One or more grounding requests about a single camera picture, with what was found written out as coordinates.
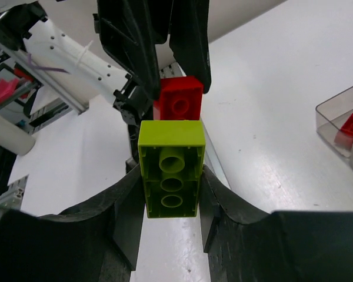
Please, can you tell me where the long red lego brick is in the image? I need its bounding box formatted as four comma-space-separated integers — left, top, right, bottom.
153, 76, 204, 120

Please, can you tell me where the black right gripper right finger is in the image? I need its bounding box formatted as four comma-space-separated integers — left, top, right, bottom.
199, 167, 353, 281

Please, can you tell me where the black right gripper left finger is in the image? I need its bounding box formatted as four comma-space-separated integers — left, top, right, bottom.
0, 167, 144, 281

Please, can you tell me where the long lime lego brick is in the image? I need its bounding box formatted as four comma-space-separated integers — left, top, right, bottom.
138, 120, 206, 219

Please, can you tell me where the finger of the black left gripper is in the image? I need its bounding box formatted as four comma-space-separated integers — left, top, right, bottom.
97, 0, 161, 100
169, 0, 211, 94

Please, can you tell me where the left clear plastic bin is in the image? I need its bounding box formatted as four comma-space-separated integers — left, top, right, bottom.
315, 86, 353, 169

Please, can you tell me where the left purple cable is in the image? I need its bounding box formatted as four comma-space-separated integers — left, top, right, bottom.
26, 52, 69, 75

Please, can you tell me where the red square lego brick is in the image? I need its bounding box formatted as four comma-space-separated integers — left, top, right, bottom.
334, 114, 353, 150

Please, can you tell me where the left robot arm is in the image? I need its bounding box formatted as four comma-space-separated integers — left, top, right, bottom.
0, 1, 211, 125

